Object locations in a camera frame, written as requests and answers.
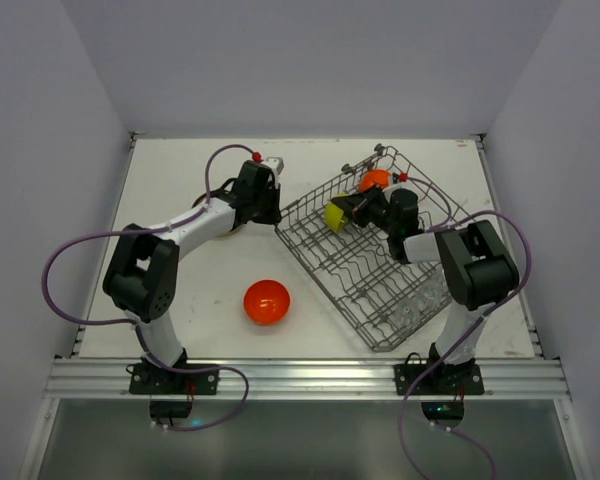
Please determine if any yellow-green bowl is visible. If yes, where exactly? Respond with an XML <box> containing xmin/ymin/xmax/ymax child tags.
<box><xmin>324</xmin><ymin>200</ymin><xmax>349</xmax><ymax>234</ymax></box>

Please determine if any grey wire dish rack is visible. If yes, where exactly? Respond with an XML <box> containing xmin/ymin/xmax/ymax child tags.
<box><xmin>275</xmin><ymin>145</ymin><xmax>468</xmax><ymax>353</ymax></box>

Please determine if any orange bowl back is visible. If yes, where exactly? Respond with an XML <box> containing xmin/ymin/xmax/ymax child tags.
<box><xmin>358</xmin><ymin>169</ymin><xmax>393</xmax><ymax>192</ymax></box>

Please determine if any orange bowl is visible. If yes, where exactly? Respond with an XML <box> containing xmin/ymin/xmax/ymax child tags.
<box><xmin>358</xmin><ymin>169</ymin><xmax>393</xmax><ymax>192</ymax></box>
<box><xmin>243</xmin><ymin>279</ymin><xmax>291</xmax><ymax>326</ymax></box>

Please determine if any orange bowl front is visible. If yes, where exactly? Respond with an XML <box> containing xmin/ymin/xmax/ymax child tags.
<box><xmin>243</xmin><ymin>279</ymin><xmax>291</xmax><ymax>326</ymax></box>

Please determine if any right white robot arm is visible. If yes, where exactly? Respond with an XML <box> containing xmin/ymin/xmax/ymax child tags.
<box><xmin>331</xmin><ymin>186</ymin><xmax>521</xmax><ymax>367</ymax></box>

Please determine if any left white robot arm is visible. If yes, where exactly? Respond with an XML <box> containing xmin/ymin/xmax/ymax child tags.
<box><xmin>103</xmin><ymin>157</ymin><xmax>284</xmax><ymax>369</ymax></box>

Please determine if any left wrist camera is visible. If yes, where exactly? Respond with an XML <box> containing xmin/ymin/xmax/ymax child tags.
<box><xmin>263</xmin><ymin>157</ymin><xmax>284</xmax><ymax>175</ymax></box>

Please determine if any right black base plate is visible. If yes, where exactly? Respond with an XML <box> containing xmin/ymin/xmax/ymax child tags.
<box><xmin>393</xmin><ymin>361</ymin><xmax>485</xmax><ymax>396</ymax></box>

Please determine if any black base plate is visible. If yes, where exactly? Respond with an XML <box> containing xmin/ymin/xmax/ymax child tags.
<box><xmin>393</xmin><ymin>361</ymin><xmax>485</xmax><ymax>396</ymax></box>
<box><xmin>126</xmin><ymin>360</ymin><xmax>218</xmax><ymax>396</ymax></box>

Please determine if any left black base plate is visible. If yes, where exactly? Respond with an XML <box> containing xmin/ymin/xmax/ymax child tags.
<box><xmin>126</xmin><ymin>360</ymin><xmax>218</xmax><ymax>396</ymax></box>

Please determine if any aluminium mounting rail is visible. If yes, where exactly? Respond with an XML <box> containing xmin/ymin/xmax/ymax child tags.
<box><xmin>43</xmin><ymin>358</ymin><xmax>570</xmax><ymax>401</ymax></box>

